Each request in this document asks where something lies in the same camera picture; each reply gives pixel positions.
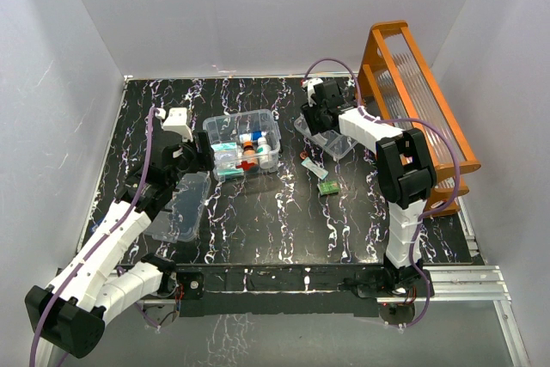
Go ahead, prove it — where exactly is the teal packet with round item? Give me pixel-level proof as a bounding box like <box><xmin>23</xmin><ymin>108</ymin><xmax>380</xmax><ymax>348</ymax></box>
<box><xmin>211</xmin><ymin>142</ymin><xmax>242</xmax><ymax>181</ymax></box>

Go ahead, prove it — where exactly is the clear compartment tray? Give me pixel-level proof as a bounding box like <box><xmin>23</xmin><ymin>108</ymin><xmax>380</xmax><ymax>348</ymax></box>
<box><xmin>294</xmin><ymin>115</ymin><xmax>357</xmax><ymax>161</ymax></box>

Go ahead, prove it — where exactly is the clear first aid box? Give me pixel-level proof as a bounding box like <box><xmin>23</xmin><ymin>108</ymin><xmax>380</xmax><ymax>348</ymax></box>
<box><xmin>203</xmin><ymin>109</ymin><xmax>281</xmax><ymax>182</ymax></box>

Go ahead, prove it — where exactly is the brown bottle orange cap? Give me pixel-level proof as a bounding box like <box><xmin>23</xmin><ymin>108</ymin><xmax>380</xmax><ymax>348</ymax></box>
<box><xmin>241</xmin><ymin>141</ymin><xmax>259</xmax><ymax>171</ymax></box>

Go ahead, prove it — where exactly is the blue white tube bottle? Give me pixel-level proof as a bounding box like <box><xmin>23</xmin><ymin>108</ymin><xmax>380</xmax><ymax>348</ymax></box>
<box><xmin>238</xmin><ymin>131</ymin><xmax>266</xmax><ymax>144</ymax></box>

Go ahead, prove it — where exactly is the green small box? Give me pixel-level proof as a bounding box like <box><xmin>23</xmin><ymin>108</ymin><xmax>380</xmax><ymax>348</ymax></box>
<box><xmin>317</xmin><ymin>180</ymin><xmax>340</xmax><ymax>196</ymax></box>

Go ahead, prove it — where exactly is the clear box lid black handle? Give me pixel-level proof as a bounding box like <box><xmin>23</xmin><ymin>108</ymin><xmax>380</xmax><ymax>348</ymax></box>
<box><xmin>144</xmin><ymin>172</ymin><xmax>211</xmax><ymax>243</ymax></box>

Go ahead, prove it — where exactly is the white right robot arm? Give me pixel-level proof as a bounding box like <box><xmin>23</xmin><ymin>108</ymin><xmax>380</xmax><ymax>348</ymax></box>
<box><xmin>301</xmin><ymin>78</ymin><xmax>436</xmax><ymax>296</ymax></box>

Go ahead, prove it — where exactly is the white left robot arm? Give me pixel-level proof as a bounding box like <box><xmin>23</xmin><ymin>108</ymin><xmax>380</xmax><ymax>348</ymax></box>
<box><xmin>25</xmin><ymin>131</ymin><xmax>214</xmax><ymax>365</ymax></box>

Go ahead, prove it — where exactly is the white teal sachet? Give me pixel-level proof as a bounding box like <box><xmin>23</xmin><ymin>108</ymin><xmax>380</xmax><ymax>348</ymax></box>
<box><xmin>302</xmin><ymin>157</ymin><xmax>328</xmax><ymax>180</ymax></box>

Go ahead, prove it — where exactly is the orange wooden rack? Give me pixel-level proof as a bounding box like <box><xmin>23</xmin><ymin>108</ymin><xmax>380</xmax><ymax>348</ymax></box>
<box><xmin>354</xmin><ymin>20</ymin><xmax>481</xmax><ymax>217</ymax></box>

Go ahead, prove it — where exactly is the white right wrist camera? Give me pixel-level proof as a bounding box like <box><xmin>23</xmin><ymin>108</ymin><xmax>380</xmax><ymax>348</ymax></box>
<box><xmin>301</xmin><ymin>77</ymin><xmax>323</xmax><ymax>107</ymax></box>

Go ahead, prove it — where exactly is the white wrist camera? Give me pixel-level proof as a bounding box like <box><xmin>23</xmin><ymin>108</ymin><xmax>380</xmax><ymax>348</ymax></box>
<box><xmin>155</xmin><ymin>107</ymin><xmax>193</xmax><ymax>143</ymax></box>
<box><xmin>301</xmin><ymin>77</ymin><xmax>323</xmax><ymax>107</ymax></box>

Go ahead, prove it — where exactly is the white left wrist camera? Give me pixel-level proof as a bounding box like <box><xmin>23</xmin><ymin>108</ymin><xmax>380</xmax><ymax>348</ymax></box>
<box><xmin>155</xmin><ymin>107</ymin><xmax>193</xmax><ymax>143</ymax></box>

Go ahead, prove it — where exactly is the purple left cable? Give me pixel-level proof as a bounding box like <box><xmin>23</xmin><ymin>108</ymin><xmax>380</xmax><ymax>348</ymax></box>
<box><xmin>28</xmin><ymin>105</ymin><xmax>167</xmax><ymax>367</ymax></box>

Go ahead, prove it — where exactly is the purple cable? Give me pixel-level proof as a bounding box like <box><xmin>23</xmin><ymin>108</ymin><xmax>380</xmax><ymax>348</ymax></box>
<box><xmin>28</xmin><ymin>105</ymin><xmax>167</xmax><ymax>367</ymax></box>
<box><xmin>304</xmin><ymin>58</ymin><xmax>461</xmax><ymax>328</ymax></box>

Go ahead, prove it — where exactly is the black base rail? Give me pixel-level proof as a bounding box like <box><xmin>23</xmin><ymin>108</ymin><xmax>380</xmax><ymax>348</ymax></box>
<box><xmin>128</xmin><ymin>263</ymin><xmax>435</xmax><ymax>319</ymax></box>

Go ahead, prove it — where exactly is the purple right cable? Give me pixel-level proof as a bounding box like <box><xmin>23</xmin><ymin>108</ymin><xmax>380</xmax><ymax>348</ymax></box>
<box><xmin>304</xmin><ymin>58</ymin><xmax>461</xmax><ymax>328</ymax></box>

